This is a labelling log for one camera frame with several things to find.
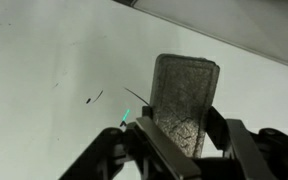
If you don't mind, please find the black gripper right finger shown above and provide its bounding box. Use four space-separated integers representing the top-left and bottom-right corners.
204 105 288 180

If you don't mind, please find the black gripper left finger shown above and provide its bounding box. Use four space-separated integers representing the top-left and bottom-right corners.
58 105 202 180

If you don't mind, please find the black whiteboard eraser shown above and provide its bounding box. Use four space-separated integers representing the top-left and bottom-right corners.
148 53 221 159

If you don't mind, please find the white whiteboard panel with black marks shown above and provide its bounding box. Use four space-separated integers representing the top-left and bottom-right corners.
0 0 288 180

